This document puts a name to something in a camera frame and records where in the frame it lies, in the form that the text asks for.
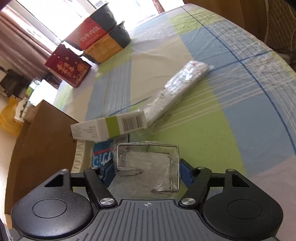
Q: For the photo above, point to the yellow plastic bag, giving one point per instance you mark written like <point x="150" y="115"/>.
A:
<point x="8" y="123"/>

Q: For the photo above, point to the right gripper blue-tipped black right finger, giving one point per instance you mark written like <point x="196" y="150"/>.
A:
<point x="228" y="205"/>

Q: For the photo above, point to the remote control in plastic bag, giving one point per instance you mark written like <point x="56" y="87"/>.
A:
<point x="174" y="89"/>

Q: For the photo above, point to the red black food bowl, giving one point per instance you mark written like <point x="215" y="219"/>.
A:
<point x="94" y="27"/>

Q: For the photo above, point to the brown cardboard box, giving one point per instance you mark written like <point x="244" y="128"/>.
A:
<point x="44" y="146"/>

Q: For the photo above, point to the wire rack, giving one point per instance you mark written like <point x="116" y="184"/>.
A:
<point x="145" y="170"/>

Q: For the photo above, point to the dark red gift bag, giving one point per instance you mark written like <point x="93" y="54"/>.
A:
<point x="69" y="66"/>

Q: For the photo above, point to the blue white tissue pack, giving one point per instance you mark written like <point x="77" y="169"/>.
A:
<point x="103" y="151"/>

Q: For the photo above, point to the white green medicine box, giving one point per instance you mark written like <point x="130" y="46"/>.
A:
<point x="103" y="129"/>

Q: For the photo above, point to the white carton stack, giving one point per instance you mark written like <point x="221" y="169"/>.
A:
<point x="44" y="91"/>

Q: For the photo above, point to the orange black food bowl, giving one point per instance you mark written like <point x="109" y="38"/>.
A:
<point x="110" y="44"/>

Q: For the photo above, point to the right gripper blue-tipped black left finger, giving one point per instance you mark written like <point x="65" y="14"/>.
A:
<point x="64" y="204"/>

